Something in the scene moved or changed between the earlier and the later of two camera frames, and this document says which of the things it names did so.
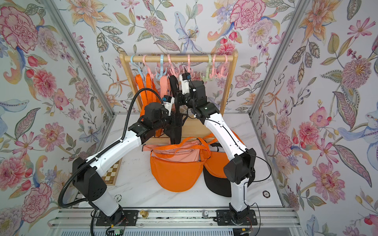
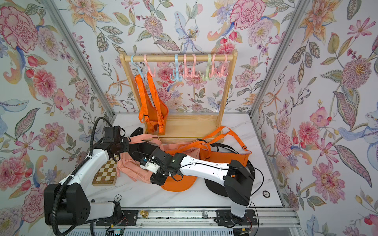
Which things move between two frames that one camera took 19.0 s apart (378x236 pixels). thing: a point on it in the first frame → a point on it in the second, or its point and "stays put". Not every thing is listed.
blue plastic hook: x=162 y=72 → x=177 y=77
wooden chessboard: x=110 y=176 stays put
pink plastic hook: x=145 y=65 stays put
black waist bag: x=222 y=186 stays put
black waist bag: x=176 y=123 → x=140 y=150
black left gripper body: x=170 y=120 → x=123 y=146
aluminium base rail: x=276 y=218 stays put
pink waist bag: x=165 y=84 → x=128 y=166
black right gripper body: x=182 y=100 → x=159 y=179
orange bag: x=147 y=97 stays put
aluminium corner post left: x=60 y=22 stays put
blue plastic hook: x=139 y=69 stays put
